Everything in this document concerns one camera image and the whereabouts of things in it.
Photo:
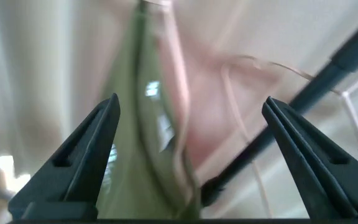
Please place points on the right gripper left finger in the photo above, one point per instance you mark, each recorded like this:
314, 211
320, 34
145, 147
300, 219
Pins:
73, 186

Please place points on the green printed shirt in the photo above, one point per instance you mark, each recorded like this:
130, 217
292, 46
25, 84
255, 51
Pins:
129, 155

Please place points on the black clothes rack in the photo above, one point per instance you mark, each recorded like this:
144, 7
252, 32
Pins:
315, 90

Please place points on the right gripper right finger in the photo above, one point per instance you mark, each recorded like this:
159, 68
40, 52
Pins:
328, 186

